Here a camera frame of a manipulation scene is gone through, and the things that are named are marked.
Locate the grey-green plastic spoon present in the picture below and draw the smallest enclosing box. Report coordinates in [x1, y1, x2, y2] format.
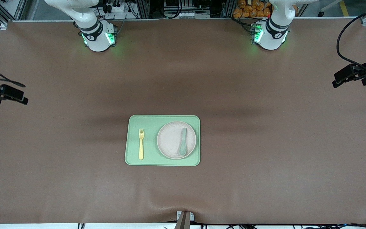
[179, 128, 188, 156]

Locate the white power strip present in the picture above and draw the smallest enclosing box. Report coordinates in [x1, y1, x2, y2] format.
[102, 3, 131, 14]

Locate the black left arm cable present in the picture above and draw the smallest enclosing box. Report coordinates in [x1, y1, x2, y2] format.
[337, 6, 366, 77]

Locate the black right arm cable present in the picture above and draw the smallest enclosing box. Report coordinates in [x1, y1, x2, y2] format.
[0, 59, 26, 88]

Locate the light green rectangular tray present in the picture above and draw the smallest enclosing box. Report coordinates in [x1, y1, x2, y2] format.
[125, 115, 201, 166]

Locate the brown table cover mat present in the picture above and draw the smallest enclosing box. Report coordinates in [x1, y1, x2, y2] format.
[0, 17, 366, 225]

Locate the bag of orange items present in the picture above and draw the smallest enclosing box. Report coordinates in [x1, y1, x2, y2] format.
[233, 0, 274, 18]

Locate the aluminium frame post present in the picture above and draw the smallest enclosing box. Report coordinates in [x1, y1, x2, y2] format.
[137, 0, 150, 19]
[222, 0, 236, 18]

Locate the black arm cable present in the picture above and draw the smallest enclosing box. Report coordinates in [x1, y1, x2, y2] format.
[0, 59, 26, 88]
[337, 6, 366, 77]

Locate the beige round plate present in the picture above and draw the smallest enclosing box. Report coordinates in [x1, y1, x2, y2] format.
[157, 121, 197, 159]

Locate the yellow plastic fork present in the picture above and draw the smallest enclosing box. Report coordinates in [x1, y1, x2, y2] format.
[139, 128, 145, 160]

